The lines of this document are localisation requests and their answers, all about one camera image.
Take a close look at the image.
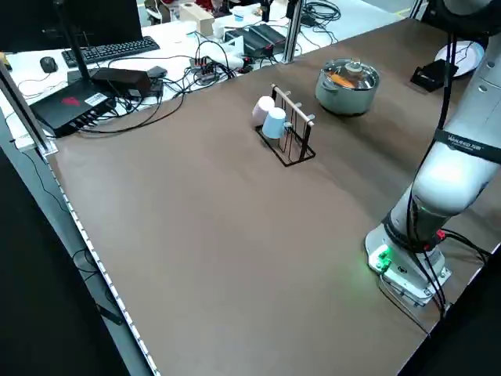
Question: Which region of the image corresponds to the light blue cup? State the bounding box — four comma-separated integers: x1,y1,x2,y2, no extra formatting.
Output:
261,107,288,140

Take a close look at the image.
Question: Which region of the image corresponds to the pale pink cup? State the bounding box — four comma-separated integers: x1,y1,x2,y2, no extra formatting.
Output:
250,96,276,128

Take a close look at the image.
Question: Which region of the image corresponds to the white plate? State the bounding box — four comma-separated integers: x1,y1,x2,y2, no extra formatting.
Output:
434,40,477,78

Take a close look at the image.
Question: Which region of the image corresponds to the light blue plate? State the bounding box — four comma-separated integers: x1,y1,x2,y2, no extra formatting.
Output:
468,40,486,75

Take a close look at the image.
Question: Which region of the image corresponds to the black dish drying rack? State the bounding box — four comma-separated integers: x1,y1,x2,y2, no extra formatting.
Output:
409,60,460,94

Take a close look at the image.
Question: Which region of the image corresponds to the stainless steel pot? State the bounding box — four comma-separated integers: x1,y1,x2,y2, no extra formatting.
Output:
315,58,381,118

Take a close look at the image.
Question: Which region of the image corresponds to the usb hub with red plugs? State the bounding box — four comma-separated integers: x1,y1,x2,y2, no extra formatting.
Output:
189,55,221,80

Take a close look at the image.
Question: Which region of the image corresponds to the orange carrot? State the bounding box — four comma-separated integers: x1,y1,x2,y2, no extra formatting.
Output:
328,74,355,89

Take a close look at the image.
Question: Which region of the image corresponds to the black power supply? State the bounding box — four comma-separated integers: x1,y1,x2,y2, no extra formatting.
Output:
241,30,275,56
250,23,287,49

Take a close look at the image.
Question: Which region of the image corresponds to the glass pot lid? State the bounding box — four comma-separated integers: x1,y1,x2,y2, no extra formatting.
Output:
320,58,380,90

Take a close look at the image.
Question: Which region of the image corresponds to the black power brick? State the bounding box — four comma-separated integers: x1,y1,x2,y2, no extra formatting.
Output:
91,67,153,97

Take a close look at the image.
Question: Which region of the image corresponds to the wooden box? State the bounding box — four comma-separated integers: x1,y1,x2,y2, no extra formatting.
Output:
179,3,216,36

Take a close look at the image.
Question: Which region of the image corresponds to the black keyboard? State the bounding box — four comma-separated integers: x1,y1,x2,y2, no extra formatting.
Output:
60,35,162,67

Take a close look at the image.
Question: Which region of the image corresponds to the black computer box red logo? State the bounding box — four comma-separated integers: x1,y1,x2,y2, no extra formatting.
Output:
28,75,119,139

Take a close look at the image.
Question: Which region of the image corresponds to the black computer monitor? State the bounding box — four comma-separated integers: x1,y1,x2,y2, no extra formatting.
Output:
0,0,143,54

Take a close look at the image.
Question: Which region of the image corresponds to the black stand pole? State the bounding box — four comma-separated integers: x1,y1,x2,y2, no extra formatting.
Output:
52,0,99,85

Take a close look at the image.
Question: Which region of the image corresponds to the black wire cup holder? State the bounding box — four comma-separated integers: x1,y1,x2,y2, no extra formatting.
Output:
255,82,317,168

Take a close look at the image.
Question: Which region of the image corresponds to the black cable loop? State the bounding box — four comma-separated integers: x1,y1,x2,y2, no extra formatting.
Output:
76,78,186,136

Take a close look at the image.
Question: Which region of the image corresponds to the aluminium camera post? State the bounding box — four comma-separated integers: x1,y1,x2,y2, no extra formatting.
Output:
283,0,305,64

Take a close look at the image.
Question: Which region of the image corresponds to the black table bracket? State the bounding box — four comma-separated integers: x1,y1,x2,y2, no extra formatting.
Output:
95,302,123,327

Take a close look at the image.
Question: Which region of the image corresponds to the thin black hanging cable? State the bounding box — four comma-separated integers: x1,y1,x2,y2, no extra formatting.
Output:
18,150,99,284

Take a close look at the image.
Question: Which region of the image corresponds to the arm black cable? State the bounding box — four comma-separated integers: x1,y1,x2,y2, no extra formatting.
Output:
404,30,491,320

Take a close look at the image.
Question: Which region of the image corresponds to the aluminium frame profile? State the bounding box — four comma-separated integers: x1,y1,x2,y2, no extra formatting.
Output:
0,60,59,157

